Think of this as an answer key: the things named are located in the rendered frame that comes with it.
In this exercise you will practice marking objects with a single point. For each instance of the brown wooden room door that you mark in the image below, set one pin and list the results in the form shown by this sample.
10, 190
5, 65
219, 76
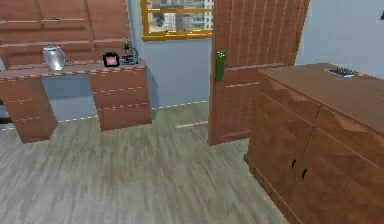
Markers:
246, 66

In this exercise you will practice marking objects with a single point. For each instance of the brown wooden desk with hutch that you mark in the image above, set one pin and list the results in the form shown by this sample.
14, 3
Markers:
120, 96

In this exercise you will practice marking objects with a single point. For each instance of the dark desk lamp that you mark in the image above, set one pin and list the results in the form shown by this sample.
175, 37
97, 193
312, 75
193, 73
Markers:
129, 56

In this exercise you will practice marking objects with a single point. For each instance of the yellow framed window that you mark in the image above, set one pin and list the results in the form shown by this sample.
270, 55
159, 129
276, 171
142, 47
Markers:
176, 20

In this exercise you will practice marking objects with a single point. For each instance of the black framed small clock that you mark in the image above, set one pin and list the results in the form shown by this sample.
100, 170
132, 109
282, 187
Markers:
111, 60

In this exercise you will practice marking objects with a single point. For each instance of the brown wooden sideboard cupboard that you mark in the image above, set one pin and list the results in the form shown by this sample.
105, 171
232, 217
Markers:
320, 146

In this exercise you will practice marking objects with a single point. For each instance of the silver vase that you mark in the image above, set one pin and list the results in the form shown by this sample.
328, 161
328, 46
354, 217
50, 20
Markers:
54, 57

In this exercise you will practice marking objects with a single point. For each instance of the dark flat book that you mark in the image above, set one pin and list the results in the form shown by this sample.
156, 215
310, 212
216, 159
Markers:
343, 71

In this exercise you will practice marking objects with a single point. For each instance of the dark wall picture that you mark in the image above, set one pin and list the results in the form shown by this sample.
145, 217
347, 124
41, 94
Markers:
382, 15

